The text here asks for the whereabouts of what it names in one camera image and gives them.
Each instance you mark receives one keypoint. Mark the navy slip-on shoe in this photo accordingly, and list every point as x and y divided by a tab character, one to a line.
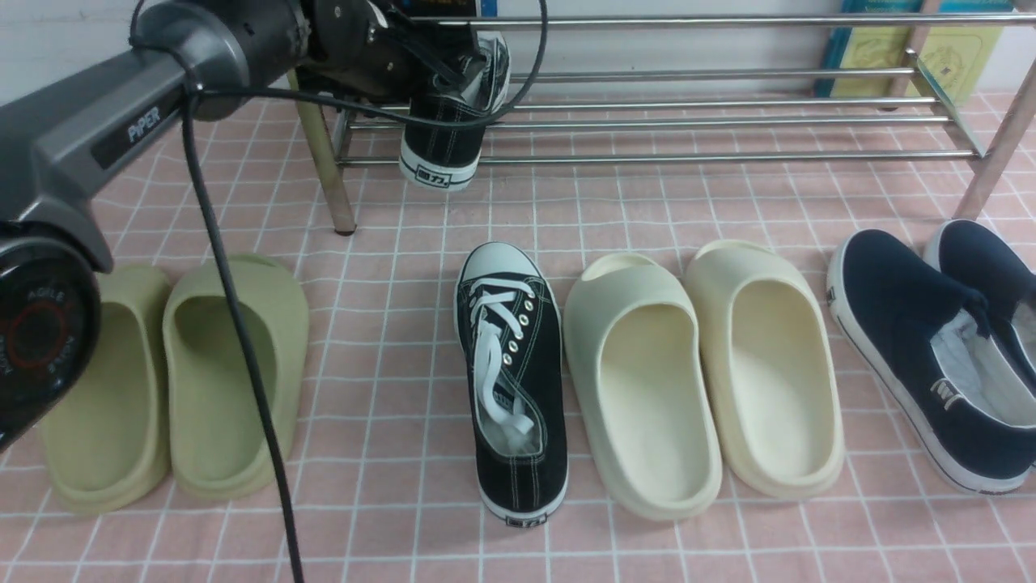
931	341
969	253

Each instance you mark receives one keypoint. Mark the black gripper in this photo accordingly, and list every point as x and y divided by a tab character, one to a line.
385	52

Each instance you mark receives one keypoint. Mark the black image processing book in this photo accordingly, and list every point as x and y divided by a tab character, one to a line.
486	8

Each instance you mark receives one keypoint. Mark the teal yellow book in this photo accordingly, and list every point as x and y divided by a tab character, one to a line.
957	56

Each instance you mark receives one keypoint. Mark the navy slip-on shoe near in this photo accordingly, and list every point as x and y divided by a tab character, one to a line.
931	341

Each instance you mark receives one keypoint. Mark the green slipper far left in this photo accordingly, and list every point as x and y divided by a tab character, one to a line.
107	444

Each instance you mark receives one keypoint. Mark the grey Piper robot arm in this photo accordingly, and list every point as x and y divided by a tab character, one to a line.
64	143

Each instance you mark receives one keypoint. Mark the green slipper inner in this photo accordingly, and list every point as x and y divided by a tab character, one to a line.
219	451

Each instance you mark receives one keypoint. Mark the steel shoe rack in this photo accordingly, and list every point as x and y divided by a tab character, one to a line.
329	149

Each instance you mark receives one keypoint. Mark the black canvas sneaker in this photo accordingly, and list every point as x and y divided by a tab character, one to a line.
508	325
447	159

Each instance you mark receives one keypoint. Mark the navy slip-on shoe far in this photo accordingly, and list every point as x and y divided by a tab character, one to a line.
969	253

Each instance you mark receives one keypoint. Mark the cream slipper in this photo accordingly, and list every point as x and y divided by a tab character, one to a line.
768	368
632	344

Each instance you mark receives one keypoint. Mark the green slipper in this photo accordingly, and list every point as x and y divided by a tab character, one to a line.
107	444
219	451

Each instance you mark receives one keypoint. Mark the cream slipper left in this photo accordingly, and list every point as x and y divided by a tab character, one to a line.
632	344

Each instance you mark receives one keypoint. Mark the cream slipper right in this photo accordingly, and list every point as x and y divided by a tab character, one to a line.
768	368

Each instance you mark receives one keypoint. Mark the pink checkered tablecloth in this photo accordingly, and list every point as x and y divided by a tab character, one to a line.
382	472

